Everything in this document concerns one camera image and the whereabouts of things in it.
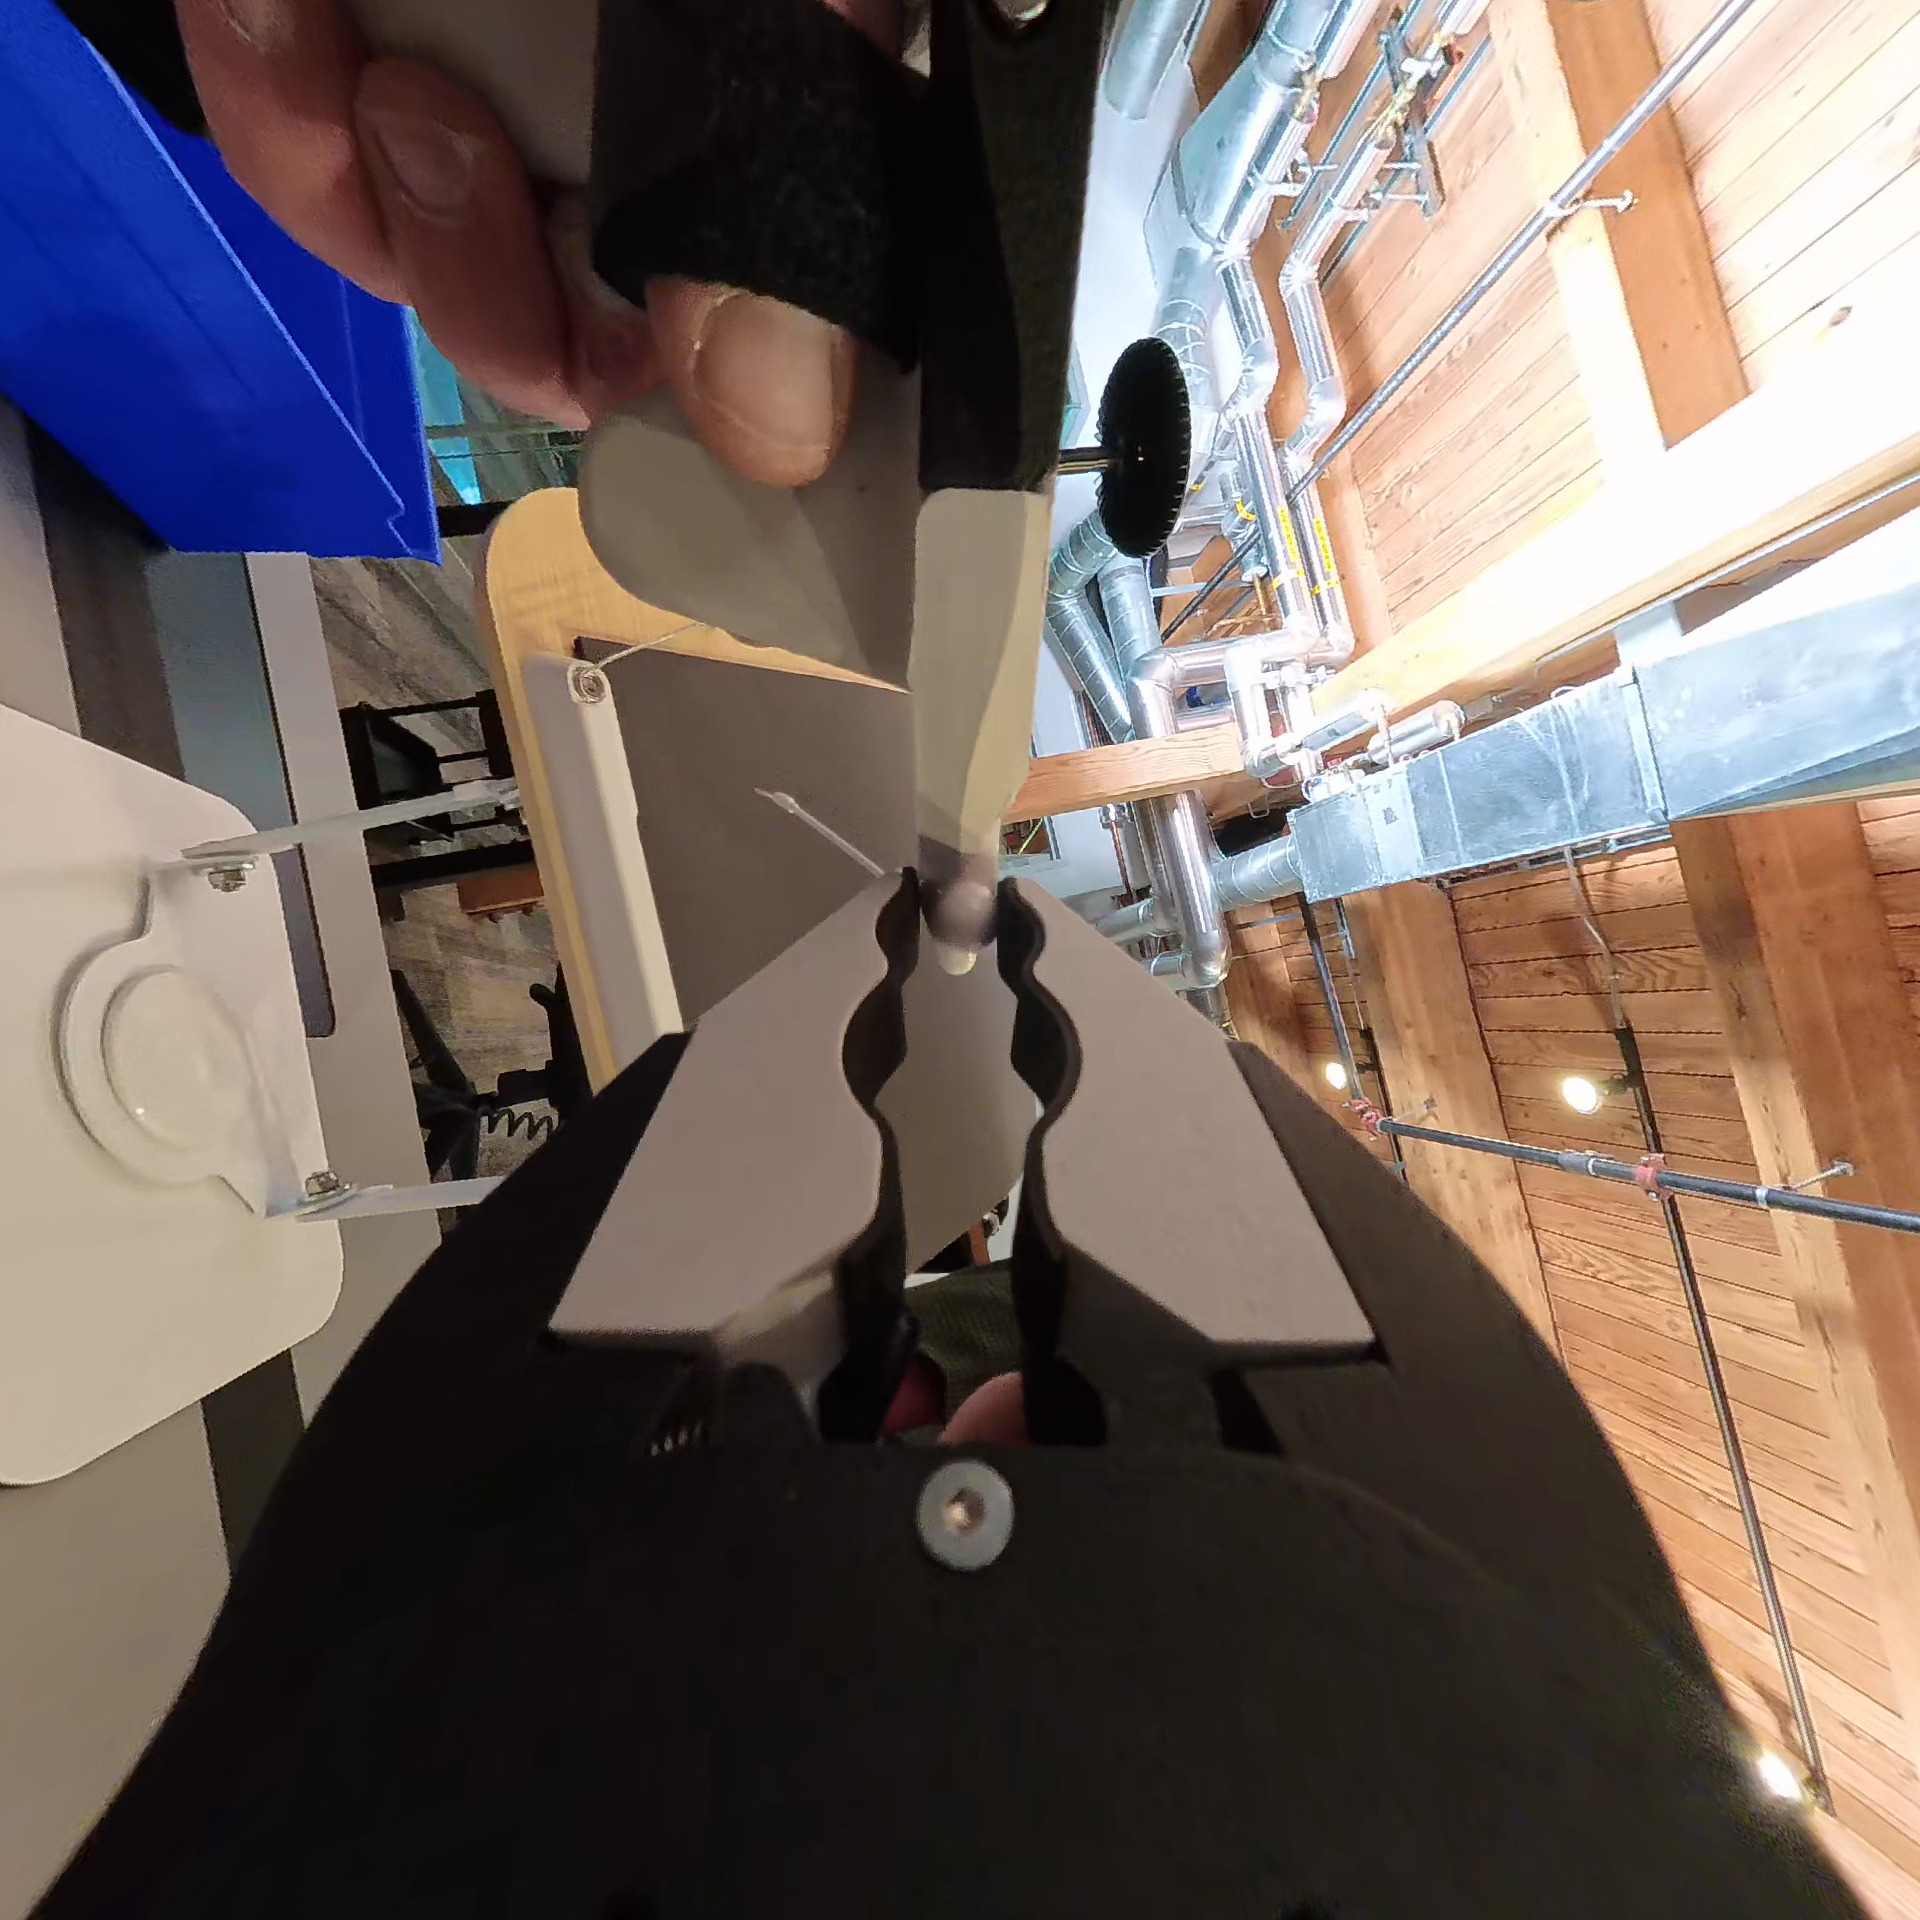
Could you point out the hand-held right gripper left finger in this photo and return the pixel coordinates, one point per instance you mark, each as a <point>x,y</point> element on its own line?
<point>720,1200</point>

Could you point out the white board rail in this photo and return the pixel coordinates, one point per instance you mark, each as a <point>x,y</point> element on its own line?
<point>624,871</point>

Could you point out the white rounded pad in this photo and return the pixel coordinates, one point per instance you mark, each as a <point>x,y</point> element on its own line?
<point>152,1142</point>

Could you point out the blue plastic bin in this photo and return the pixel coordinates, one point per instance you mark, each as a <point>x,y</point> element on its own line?
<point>182,301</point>

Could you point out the black wood-rimmed board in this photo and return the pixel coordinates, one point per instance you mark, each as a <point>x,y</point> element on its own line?
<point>781,813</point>

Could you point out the person's left hand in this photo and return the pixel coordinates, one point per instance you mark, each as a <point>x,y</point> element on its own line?
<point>391,166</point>

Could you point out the black pole stand with disc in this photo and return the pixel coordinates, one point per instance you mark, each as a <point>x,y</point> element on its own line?
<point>1144,444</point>

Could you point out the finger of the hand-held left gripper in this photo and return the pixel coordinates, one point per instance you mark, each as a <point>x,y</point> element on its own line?
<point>751,572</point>
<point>978,661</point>

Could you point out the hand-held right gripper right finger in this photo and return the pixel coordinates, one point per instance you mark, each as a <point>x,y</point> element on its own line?
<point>1202,1200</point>

